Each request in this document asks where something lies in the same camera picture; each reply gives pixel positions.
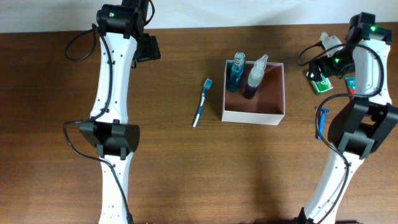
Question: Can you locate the red green toothpaste tube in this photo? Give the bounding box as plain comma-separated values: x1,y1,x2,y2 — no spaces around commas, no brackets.
344,77,356,100

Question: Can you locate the green soap box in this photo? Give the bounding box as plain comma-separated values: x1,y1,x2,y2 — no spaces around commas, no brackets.
306,72,333,95

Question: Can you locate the clear spray bottle purple liquid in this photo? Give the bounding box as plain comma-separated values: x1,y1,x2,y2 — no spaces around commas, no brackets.
243,54,269,100

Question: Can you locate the teal mouthwash bottle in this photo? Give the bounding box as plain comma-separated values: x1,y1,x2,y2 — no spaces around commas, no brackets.
227,52,246,92

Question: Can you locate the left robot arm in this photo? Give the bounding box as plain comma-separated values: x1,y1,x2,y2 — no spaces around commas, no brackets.
80,1,160,223

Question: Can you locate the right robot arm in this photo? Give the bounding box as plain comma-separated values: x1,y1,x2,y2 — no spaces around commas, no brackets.
294,12,397,223

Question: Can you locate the blue disposable razor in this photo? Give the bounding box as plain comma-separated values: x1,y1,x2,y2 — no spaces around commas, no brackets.
317,108,330,139

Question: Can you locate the blue white toothbrush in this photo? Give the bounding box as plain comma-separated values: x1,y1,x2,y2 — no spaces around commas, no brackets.
192,78,213,128

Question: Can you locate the white box pink interior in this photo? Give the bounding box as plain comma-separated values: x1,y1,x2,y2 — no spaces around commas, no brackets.
221,60,285,126

